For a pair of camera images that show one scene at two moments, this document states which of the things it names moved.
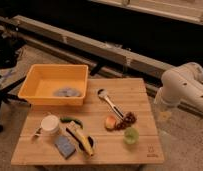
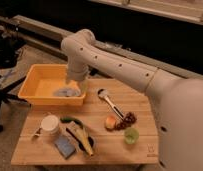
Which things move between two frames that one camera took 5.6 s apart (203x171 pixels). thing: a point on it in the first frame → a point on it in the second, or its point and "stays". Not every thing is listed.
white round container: x=50 y=124 stays
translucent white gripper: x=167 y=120 → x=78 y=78
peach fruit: x=110 y=122 stays
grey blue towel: x=67 y=92 stays
